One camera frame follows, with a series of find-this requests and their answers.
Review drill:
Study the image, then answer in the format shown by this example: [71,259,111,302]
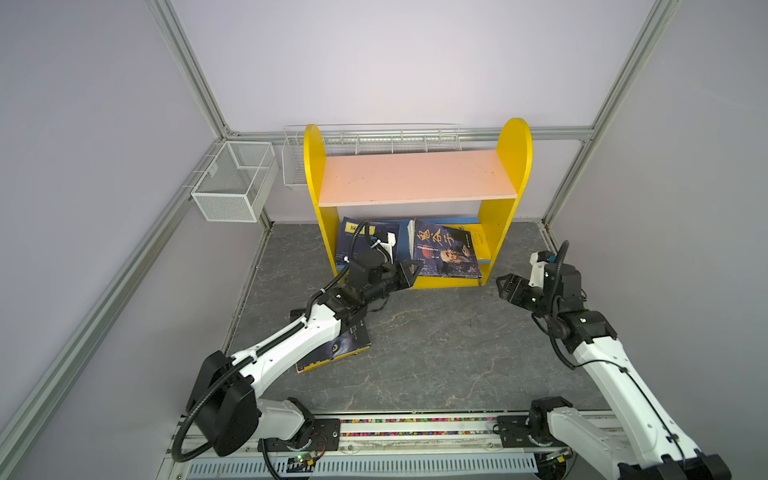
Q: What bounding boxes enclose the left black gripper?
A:
[364,258,422,304]

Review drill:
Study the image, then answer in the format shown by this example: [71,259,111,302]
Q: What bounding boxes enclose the black book white characters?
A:
[295,321,371,373]

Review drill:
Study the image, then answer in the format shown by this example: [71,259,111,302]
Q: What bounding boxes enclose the yellow cartoon cover book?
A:
[461,224,492,264]

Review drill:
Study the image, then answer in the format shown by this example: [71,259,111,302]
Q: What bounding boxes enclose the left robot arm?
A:
[171,250,424,463]

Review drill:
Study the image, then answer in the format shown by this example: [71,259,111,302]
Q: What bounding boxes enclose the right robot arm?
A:
[496,259,732,479]

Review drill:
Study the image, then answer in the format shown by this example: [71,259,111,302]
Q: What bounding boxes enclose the purple cover book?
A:
[408,219,482,279]

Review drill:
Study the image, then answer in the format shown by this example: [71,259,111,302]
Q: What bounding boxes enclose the yellow wooden bookshelf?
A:
[303,118,533,289]

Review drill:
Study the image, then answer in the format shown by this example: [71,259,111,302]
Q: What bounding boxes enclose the white mesh box basket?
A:
[192,141,279,223]

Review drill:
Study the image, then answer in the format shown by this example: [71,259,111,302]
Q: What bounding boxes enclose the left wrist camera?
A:
[370,224,399,249]

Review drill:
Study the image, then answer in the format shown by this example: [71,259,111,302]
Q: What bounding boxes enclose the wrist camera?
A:
[370,224,399,249]
[529,251,552,288]

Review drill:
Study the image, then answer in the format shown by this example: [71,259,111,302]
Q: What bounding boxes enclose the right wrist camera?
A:
[529,251,552,288]

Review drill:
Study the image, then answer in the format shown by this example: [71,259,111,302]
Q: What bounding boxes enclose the white wire rack basket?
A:
[281,123,462,190]

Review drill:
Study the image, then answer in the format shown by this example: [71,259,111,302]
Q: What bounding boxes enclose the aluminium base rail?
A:
[164,409,673,460]

